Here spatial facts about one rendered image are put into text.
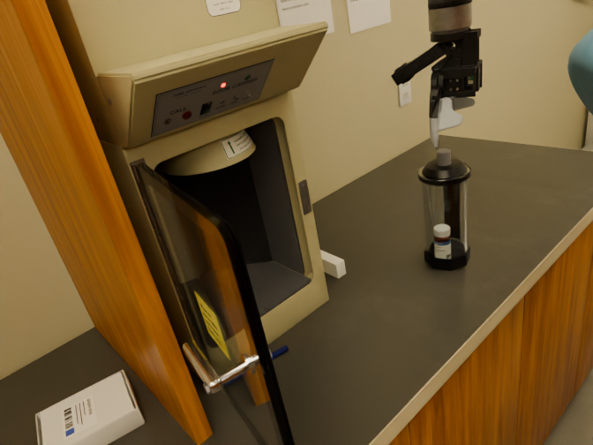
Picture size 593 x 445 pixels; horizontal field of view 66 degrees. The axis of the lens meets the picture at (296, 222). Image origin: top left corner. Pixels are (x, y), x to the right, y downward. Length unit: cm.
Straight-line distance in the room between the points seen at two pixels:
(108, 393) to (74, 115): 55
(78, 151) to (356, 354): 59
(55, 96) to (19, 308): 70
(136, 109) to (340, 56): 103
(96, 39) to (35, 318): 71
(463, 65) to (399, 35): 86
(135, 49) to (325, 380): 61
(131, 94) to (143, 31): 14
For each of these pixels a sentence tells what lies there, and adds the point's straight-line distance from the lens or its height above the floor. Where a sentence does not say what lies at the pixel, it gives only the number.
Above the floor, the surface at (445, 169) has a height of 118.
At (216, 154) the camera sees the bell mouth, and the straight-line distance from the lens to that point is 79.
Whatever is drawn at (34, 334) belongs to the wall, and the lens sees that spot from 122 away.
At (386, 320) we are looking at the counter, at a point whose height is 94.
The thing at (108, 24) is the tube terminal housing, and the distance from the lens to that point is 68.
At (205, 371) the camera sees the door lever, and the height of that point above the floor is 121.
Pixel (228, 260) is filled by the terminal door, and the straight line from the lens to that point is 42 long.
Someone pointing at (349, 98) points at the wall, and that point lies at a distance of 159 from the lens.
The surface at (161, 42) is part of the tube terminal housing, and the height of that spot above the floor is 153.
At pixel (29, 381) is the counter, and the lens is 115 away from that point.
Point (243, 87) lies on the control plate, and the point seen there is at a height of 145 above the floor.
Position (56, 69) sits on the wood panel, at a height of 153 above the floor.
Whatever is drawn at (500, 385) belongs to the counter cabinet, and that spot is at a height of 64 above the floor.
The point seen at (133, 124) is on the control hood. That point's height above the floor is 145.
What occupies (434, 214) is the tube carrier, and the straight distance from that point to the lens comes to 103.
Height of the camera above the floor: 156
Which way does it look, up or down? 27 degrees down
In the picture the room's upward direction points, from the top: 11 degrees counter-clockwise
